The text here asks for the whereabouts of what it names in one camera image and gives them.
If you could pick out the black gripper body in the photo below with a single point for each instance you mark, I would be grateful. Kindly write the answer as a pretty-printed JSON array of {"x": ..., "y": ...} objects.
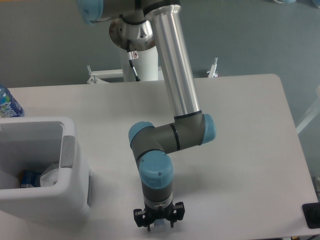
[{"x": 151, "y": 215}]

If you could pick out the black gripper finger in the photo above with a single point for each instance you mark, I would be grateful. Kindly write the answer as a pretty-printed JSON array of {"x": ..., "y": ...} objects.
[
  {"x": 177, "y": 213},
  {"x": 142, "y": 218}
]

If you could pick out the crushed clear plastic bottle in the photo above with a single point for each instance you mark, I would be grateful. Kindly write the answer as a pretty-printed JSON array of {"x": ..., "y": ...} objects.
[{"x": 159, "y": 225}]

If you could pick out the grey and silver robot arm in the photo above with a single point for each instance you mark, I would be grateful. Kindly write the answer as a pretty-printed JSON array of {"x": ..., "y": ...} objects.
[{"x": 151, "y": 145}]

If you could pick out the white paper in trash can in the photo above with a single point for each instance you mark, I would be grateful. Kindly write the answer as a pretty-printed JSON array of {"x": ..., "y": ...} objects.
[{"x": 50, "y": 176}]

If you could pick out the blue carton in trash can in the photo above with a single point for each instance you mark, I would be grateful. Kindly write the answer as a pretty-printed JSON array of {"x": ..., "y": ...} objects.
[{"x": 29, "y": 179}]

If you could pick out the white trash can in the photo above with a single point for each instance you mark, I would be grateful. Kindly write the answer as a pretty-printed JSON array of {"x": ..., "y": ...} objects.
[{"x": 33, "y": 143}]

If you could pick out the black device at table edge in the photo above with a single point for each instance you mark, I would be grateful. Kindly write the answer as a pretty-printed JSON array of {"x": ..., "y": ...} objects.
[{"x": 311, "y": 213}]

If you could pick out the blue labelled water bottle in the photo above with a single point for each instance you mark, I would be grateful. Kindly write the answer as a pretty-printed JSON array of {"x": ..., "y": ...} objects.
[{"x": 9, "y": 106}]

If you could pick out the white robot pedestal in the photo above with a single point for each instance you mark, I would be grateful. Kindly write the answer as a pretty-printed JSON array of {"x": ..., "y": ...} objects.
[{"x": 138, "y": 54}]

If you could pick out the white table frame leg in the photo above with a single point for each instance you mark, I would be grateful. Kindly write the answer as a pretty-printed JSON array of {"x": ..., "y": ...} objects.
[{"x": 309, "y": 114}]

